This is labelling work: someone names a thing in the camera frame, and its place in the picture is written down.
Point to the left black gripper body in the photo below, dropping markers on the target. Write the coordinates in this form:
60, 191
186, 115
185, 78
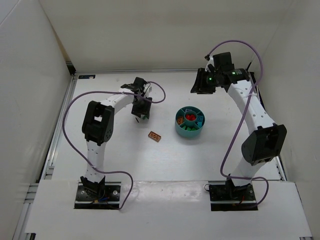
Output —
140, 110

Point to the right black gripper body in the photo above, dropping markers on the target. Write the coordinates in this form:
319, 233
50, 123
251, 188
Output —
200, 81

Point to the orange lego plate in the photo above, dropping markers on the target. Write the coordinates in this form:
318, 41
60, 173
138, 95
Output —
154, 136

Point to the orange studded lego brick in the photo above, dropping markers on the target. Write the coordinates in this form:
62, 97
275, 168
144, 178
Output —
180, 120

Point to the big red lego block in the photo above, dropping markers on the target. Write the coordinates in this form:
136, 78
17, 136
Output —
191, 117

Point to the long teal lego brick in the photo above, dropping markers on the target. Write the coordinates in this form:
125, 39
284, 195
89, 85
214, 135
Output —
199, 122

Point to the green lego cube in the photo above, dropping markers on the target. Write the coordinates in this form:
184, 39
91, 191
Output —
190, 129

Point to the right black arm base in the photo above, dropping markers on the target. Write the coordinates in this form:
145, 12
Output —
225, 197

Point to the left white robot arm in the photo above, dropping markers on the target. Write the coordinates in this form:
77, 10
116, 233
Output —
98, 126

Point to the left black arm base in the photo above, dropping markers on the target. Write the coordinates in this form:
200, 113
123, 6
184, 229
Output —
106, 199

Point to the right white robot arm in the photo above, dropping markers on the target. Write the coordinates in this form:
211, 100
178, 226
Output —
266, 138

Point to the teal divided round container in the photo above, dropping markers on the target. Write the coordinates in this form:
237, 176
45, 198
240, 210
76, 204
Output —
181, 113

